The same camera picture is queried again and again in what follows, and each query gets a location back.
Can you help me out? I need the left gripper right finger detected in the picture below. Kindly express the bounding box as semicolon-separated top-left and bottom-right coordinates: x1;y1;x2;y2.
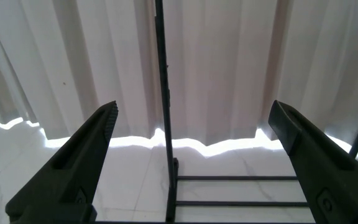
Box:
267;99;358;224

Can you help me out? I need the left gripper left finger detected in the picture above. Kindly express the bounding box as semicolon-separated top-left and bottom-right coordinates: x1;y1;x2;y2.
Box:
5;100;119;223

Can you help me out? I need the white curtain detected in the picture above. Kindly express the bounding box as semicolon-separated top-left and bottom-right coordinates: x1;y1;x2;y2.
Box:
0;0;358;156

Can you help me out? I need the black clothes rack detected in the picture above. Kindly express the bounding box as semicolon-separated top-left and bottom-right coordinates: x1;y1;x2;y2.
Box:
153;0;358;223

